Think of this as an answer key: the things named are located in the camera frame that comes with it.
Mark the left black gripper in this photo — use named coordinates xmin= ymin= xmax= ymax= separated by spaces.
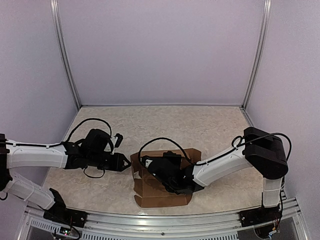
xmin=88 ymin=152 xmax=132 ymax=172

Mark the brown cardboard box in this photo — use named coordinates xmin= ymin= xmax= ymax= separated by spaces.
xmin=130 ymin=148 xmax=202 ymax=208

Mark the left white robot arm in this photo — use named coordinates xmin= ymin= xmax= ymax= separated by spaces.
xmin=0 ymin=129 xmax=131 ymax=223

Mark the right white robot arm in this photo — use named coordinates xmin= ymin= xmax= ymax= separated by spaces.
xmin=138 ymin=127 xmax=292 ymax=222

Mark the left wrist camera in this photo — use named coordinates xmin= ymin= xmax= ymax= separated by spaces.
xmin=104 ymin=133 xmax=124 ymax=154

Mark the front aluminium rail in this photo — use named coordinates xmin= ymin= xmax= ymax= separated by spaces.
xmin=16 ymin=198 xmax=311 ymax=240

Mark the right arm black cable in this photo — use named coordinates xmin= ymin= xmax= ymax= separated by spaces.
xmin=138 ymin=132 xmax=292 ymax=173

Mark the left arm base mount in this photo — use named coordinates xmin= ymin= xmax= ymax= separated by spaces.
xmin=43 ymin=188 xmax=88 ymax=228

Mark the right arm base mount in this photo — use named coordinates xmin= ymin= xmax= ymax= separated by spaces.
xmin=238 ymin=201 xmax=283 ymax=228

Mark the left aluminium frame post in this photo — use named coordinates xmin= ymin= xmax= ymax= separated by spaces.
xmin=49 ymin=0 xmax=82 ymax=111

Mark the aluminium frame post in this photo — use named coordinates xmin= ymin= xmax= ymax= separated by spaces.
xmin=49 ymin=0 xmax=82 ymax=111
xmin=241 ymin=0 xmax=272 ymax=112

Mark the right aluminium frame post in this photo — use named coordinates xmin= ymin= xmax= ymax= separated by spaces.
xmin=241 ymin=0 xmax=272 ymax=112

